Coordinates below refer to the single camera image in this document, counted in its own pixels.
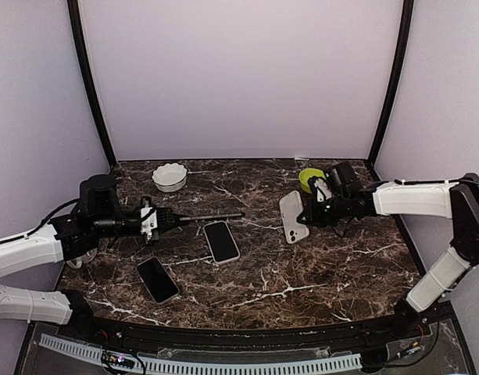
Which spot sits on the left black frame post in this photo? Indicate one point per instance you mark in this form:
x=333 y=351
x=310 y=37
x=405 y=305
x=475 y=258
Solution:
x=88 y=81

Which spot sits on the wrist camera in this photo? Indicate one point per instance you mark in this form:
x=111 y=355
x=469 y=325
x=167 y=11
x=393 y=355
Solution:
x=147 y=210
x=319 y=189

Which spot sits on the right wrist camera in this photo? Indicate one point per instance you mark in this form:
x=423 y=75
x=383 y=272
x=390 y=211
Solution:
x=319 y=189

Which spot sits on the white phone case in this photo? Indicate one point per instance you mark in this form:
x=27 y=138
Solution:
x=291 y=207

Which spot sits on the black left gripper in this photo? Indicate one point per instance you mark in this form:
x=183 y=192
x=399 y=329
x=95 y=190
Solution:
x=161 y=228

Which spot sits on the small circuit board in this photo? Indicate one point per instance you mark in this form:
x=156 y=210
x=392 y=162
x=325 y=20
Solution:
x=114 y=360

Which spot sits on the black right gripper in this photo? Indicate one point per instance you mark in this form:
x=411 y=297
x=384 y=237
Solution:
x=312 y=216

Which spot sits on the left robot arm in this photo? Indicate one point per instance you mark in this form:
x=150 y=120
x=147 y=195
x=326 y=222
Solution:
x=96 y=214

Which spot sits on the white slotted cable duct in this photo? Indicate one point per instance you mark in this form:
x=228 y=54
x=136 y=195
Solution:
x=146 y=364

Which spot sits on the right black frame post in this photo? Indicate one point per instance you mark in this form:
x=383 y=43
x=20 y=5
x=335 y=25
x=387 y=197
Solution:
x=393 y=82

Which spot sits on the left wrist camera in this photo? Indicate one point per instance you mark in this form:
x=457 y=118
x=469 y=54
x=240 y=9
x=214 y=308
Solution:
x=147 y=210

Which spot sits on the green bowl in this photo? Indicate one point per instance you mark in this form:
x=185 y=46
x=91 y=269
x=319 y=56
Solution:
x=304 y=176

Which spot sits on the white patterned mug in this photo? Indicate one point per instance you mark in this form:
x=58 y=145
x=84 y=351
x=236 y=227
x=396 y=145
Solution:
x=78 y=262

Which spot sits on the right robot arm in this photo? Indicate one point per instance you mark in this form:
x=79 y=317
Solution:
x=339 y=195

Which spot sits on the black front rail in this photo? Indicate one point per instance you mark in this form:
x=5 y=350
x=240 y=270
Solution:
x=365 y=334

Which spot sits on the white scalloped bowl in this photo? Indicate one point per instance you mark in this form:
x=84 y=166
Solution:
x=170 y=177

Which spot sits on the black frame post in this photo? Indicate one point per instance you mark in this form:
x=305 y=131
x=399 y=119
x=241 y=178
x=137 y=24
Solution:
x=88 y=81
x=393 y=82

